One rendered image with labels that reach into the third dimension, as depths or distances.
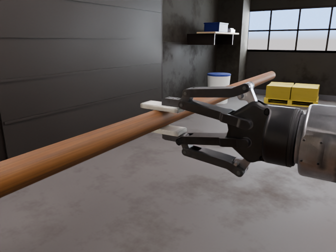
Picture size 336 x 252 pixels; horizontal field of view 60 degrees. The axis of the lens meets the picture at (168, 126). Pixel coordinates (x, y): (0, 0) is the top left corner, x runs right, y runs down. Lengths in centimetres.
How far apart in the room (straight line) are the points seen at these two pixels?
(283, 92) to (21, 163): 649
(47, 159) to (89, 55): 393
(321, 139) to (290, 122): 4
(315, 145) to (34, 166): 29
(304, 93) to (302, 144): 631
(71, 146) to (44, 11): 355
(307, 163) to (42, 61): 357
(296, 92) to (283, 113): 629
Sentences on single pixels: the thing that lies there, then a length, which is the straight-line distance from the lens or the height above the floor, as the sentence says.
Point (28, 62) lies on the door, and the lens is 369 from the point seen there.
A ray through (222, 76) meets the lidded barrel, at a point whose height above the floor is 60.
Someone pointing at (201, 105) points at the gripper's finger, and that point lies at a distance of 42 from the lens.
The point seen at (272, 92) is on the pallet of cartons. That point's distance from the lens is 672.
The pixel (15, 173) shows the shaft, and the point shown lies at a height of 120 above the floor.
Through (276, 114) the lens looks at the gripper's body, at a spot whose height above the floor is 123.
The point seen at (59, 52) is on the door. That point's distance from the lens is 392.
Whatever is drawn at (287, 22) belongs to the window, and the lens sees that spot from 775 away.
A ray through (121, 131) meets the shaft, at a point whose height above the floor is 120.
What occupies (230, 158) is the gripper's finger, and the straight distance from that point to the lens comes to 43.
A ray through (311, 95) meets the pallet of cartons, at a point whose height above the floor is 24.
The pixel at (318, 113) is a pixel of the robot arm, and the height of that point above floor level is 124.
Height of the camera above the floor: 131
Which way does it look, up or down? 16 degrees down
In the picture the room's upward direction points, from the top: straight up
